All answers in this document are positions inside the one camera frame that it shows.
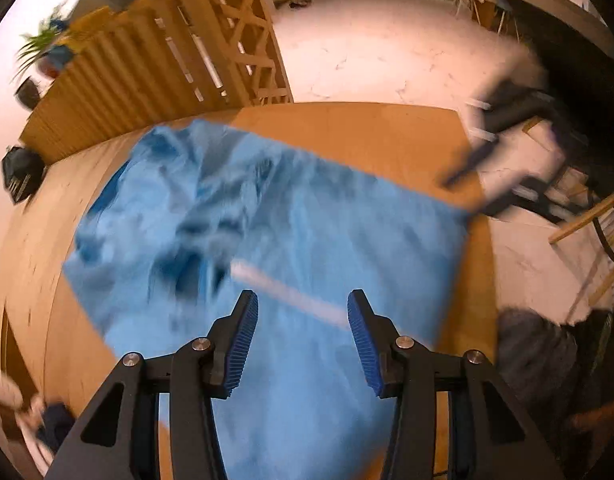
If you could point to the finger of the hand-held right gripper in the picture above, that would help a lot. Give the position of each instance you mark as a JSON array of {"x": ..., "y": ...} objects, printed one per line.
[
  {"x": 474, "y": 165},
  {"x": 517, "y": 190}
]

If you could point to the potted plant maroon pot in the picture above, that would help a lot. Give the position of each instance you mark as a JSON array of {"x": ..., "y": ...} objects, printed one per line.
[{"x": 39, "y": 45}]

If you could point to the blue pinstriped jacket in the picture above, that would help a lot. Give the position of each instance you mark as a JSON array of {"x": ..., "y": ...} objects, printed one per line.
[{"x": 297, "y": 240}]

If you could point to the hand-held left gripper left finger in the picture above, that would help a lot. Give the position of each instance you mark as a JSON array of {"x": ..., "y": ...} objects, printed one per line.
[{"x": 242, "y": 345}]

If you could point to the wooden railing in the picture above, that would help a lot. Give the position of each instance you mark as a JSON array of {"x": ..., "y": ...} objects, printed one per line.
[{"x": 137, "y": 70}]

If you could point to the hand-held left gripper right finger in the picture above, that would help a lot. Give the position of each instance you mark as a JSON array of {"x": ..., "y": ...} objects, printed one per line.
[{"x": 364, "y": 345}]

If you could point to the dark ceramic pot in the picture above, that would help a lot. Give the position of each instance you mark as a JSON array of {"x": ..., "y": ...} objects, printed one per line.
[{"x": 27, "y": 95}]

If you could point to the person's right leg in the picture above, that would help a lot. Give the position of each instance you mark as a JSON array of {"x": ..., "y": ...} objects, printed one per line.
[{"x": 532, "y": 345}]

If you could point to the dark furniture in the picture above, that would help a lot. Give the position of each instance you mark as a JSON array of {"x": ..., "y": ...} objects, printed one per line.
[{"x": 552, "y": 15}]

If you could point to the blue pot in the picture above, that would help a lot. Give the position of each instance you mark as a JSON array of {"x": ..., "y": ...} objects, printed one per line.
[{"x": 62, "y": 56}]

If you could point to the wooden chair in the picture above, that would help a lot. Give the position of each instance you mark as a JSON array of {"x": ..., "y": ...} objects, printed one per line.
[{"x": 597, "y": 220}]

